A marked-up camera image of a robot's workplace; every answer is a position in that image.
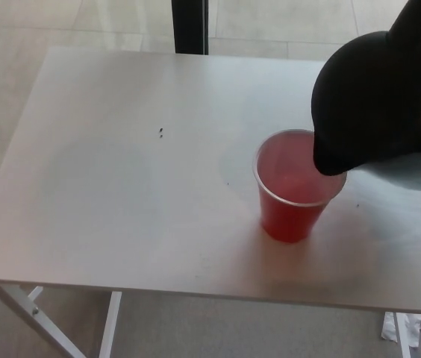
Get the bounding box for white diagonal table leg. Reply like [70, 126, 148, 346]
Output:
[0, 283, 84, 358]

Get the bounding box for white straight table leg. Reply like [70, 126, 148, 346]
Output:
[395, 312, 414, 358]
[100, 291, 123, 358]

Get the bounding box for crumpled white paper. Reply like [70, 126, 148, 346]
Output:
[381, 312, 421, 358]

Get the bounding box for black vertical post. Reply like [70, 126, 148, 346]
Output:
[172, 0, 210, 55]

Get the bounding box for red plastic cup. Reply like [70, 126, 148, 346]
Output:
[252, 128, 348, 244]

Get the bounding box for black electric kettle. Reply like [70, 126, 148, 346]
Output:
[311, 0, 421, 177]

